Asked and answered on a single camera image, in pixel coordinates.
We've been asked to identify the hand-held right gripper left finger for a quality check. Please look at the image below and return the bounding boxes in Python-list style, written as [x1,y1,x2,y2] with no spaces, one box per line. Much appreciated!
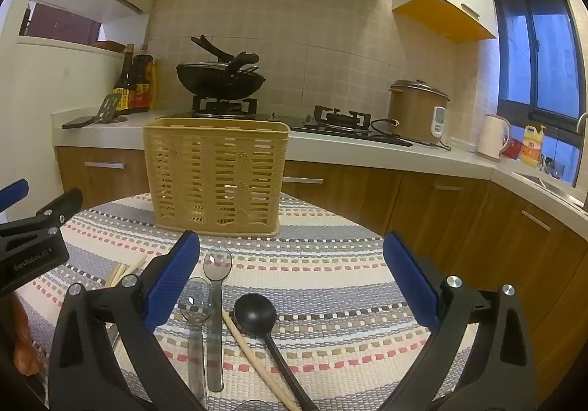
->
[48,229,207,411]

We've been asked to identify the white kitchen counter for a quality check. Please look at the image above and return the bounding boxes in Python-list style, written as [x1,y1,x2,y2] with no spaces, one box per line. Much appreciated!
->
[51,110,588,219]

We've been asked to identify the black wok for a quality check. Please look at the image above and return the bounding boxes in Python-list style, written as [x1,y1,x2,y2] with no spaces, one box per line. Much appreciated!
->
[176,51,266,100]

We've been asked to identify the black cooking utensil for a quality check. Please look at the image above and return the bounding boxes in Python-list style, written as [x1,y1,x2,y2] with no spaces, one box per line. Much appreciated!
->
[190,35,236,65]

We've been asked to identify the person's left hand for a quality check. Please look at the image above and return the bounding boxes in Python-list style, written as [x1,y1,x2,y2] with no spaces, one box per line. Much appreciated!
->
[13,296,41,376]

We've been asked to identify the black burner grate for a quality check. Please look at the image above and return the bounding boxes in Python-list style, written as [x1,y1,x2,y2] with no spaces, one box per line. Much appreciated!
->
[313,105,372,129]
[192,96,258,118]

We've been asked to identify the wooden base cabinets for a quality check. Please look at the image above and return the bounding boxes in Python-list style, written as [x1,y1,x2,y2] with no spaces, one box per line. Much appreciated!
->
[54,146,588,386]

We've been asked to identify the striped woven table mat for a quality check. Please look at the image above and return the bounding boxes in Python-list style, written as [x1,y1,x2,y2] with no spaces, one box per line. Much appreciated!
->
[16,193,481,411]

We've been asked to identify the yellow detergent bottle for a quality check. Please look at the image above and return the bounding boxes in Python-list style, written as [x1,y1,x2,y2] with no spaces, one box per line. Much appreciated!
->
[520,124,547,168]

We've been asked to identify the clear plastic spoon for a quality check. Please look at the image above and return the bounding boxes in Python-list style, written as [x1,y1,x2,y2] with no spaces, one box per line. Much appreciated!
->
[202,247,233,392]
[176,277,212,408]

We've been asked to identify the black plastic ladle spoon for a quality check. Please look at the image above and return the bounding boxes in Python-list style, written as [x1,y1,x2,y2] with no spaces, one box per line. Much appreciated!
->
[233,293,319,411]

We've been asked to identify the brown rice cooker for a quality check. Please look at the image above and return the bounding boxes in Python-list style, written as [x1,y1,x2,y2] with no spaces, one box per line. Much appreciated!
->
[388,79,451,146]

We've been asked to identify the dark soy sauce bottle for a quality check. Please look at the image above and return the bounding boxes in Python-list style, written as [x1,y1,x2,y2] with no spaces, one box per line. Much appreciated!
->
[113,43,135,113]

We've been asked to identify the beige plastic utensil basket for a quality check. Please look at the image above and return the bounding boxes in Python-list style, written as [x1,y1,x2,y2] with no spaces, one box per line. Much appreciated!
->
[143,118,291,237]

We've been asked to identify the wooden chopstick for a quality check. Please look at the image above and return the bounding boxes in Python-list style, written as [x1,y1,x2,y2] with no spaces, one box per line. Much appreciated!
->
[120,253,148,284]
[106,261,128,288]
[221,307,302,411]

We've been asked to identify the dark framed window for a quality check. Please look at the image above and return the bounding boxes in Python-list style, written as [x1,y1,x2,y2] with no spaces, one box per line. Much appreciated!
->
[490,0,588,187]

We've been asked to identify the black power cable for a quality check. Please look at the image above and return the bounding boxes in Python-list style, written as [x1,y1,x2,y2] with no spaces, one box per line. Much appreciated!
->
[370,118,453,151]

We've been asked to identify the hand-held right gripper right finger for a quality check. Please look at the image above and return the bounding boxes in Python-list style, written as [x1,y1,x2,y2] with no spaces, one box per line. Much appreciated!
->
[367,231,540,411]

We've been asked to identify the white mug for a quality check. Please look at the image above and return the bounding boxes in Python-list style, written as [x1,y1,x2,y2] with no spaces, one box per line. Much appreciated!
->
[475,114,512,162]

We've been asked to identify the dark sauce bottle red label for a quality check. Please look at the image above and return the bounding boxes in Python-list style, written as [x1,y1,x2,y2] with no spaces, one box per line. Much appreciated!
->
[131,44,154,113]

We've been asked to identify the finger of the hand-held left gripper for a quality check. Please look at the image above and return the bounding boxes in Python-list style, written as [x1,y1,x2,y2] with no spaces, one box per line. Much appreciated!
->
[0,188,83,251]
[0,179,29,212]

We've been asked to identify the steel sink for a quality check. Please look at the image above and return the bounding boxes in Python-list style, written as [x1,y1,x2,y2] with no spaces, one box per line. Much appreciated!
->
[511,169,588,210]

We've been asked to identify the black glass gas stove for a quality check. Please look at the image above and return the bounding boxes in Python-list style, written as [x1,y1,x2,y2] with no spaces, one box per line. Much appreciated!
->
[184,96,414,148]

